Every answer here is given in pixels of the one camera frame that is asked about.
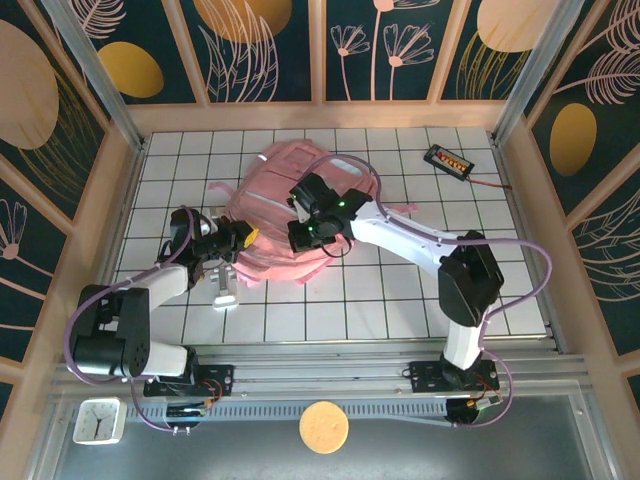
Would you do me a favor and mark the pink school backpack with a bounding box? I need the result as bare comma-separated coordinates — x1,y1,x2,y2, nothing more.
208,139,419,289

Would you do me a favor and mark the black charger with yellow plugs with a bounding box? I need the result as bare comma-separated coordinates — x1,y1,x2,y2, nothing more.
423,144,475,180

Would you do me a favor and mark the black round wiring port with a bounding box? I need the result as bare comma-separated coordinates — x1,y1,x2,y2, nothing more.
162,399,214,435
443,397,506,430

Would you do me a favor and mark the round cork disc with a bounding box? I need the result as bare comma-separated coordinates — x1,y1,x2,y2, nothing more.
298,400,350,455

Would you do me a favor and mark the white square alarm clock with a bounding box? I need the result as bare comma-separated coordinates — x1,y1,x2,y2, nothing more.
72,397,127,446

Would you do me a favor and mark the silver metal bracket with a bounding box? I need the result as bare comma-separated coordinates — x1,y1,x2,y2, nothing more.
209,264,241,309

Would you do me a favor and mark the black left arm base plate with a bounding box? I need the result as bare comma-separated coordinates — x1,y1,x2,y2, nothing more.
143,364,236,399

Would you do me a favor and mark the aluminium mounting rail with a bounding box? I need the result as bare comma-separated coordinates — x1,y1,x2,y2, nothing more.
49,339,594,401

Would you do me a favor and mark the grey slotted cable duct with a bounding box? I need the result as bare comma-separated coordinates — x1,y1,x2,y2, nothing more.
124,397,451,425

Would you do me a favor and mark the red charger cable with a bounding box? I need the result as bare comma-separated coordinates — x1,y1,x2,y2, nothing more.
469,175,514,192

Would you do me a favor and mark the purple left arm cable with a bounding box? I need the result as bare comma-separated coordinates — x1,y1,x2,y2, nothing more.
64,205,197,434

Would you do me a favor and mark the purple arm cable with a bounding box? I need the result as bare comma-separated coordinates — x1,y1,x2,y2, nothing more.
64,205,197,434
298,153,554,431

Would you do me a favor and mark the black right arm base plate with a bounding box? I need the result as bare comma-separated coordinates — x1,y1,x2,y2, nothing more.
409,359,501,394

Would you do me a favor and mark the aluminium frame post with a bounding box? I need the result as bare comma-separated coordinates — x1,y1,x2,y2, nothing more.
489,0,601,146
39,0,149,154

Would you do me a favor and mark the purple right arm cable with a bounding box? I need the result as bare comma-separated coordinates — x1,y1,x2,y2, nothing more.
298,153,554,431

